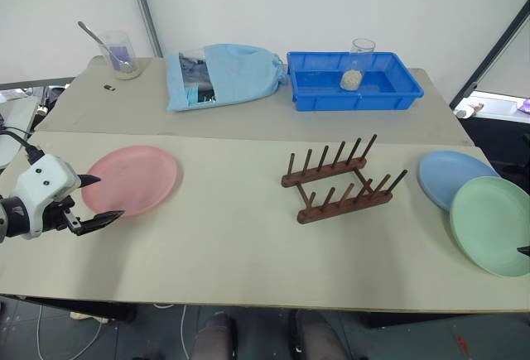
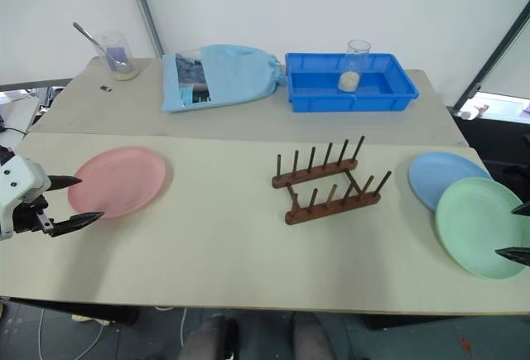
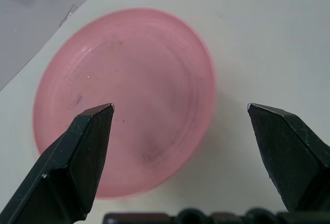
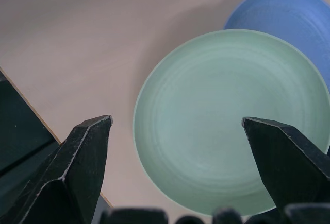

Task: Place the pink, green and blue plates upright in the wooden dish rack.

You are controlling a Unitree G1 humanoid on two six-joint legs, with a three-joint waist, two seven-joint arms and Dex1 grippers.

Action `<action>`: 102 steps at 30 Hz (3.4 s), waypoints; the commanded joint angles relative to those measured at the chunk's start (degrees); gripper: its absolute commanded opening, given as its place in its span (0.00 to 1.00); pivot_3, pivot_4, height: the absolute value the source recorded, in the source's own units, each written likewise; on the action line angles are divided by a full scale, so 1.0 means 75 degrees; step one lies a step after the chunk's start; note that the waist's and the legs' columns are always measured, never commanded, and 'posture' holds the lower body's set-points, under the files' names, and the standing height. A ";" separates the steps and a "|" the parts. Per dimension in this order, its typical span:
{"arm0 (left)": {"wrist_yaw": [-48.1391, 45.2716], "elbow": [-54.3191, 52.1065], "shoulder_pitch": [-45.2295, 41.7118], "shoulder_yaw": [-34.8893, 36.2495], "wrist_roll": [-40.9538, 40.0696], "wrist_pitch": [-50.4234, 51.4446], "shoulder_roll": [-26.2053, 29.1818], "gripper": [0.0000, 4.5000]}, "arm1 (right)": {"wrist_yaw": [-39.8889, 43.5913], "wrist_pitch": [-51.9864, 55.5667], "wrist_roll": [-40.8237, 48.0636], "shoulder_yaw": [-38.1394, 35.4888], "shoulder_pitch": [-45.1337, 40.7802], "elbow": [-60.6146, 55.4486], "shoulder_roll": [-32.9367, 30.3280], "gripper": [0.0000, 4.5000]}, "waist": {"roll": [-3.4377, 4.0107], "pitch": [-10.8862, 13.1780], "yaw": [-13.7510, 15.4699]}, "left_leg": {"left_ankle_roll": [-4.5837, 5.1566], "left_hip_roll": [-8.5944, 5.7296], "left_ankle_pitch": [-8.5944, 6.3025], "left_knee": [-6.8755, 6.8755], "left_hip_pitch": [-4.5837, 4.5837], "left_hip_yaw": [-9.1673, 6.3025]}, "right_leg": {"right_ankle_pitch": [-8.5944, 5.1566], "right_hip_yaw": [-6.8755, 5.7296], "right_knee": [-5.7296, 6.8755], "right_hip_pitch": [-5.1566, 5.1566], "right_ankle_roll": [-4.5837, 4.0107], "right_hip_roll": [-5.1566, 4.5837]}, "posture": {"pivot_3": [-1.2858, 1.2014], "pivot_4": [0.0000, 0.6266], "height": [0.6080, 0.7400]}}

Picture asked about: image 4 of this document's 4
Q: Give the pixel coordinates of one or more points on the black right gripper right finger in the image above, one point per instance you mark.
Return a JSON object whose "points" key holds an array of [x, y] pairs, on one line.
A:
{"points": [[286, 162]]}

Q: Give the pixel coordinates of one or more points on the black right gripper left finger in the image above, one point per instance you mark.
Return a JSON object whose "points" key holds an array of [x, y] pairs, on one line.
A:
{"points": [[77, 162]]}

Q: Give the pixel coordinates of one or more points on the green plate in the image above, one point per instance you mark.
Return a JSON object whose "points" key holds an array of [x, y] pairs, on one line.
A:
{"points": [[206, 100]]}

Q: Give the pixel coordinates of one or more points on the blue plate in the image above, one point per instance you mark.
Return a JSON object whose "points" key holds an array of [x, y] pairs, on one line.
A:
{"points": [[288, 20]]}

